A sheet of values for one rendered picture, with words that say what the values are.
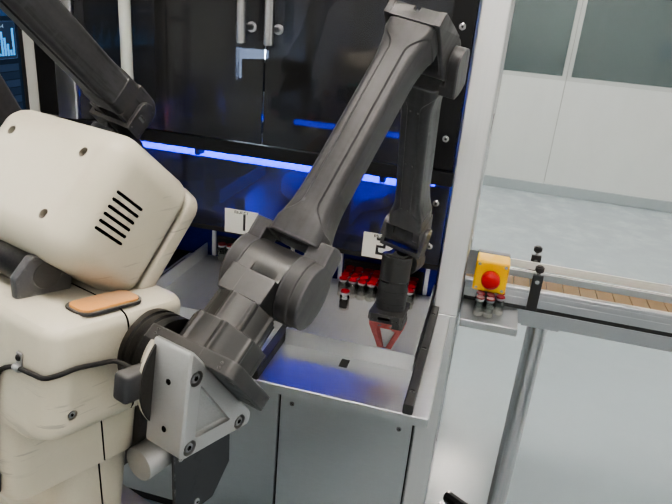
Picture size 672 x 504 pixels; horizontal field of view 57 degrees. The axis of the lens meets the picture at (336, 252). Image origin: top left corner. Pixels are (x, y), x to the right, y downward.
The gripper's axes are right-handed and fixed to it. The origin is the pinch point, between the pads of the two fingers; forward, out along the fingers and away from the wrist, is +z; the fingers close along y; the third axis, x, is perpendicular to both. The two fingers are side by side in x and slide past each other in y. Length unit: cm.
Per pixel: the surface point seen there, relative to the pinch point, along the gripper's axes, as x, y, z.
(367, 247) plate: 10.1, 23.0, -14.3
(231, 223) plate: 44, 23, -14
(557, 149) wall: -65, 488, -21
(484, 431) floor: -28, 119, 74
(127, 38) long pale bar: 65, 10, -53
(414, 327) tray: -3.8, 16.3, -0.1
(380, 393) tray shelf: -1.9, -10.0, 4.0
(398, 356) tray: -3.1, -0.9, 0.1
